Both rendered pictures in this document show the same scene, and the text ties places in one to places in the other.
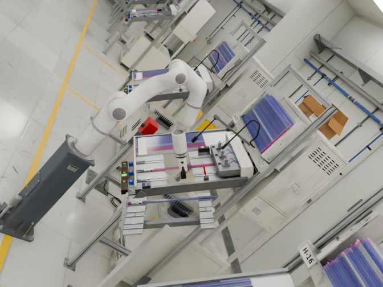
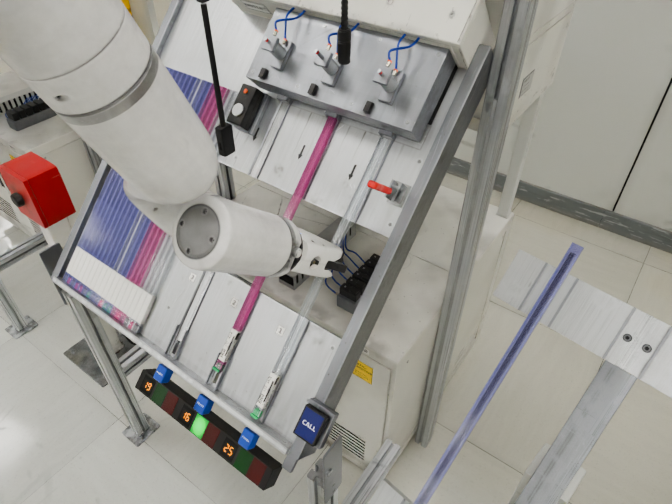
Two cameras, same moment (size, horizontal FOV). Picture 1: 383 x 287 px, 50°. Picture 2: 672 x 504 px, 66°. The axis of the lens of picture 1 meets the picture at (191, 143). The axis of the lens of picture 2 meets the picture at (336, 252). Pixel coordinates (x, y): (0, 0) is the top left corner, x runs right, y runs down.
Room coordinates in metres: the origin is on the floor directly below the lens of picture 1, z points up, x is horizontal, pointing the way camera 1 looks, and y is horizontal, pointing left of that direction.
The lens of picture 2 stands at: (1.93, 0.17, 1.51)
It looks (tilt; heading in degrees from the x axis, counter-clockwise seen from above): 42 degrees down; 332
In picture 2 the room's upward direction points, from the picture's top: straight up
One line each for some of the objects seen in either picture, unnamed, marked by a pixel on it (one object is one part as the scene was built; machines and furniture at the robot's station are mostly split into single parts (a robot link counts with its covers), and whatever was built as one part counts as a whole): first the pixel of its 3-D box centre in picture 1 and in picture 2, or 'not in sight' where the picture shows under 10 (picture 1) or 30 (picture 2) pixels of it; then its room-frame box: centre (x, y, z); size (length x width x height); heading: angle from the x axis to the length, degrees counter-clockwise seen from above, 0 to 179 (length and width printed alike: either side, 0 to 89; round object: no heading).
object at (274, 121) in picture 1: (271, 126); not in sight; (2.79, -0.29, 1.52); 0.51 x 0.13 x 0.27; 26
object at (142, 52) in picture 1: (167, 28); not in sight; (7.12, 1.69, 0.95); 1.36 x 0.82 x 1.90; 116
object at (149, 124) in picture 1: (124, 152); (75, 271); (3.34, 0.36, 0.39); 0.24 x 0.24 x 0.78; 26
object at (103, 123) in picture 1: (113, 111); not in sight; (2.24, 0.46, 1.00); 0.19 x 0.12 x 0.24; 26
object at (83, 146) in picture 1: (90, 138); not in sight; (2.22, 0.44, 0.79); 0.19 x 0.19 x 0.18
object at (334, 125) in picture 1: (324, 114); not in sight; (3.02, -0.52, 1.82); 0.68 x 0.30 x 0.20; 26
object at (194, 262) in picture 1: (164, 238); (347, 301); (2.90, -0.38, 0.31); 0.70 x 0.65 x 0.62; 26
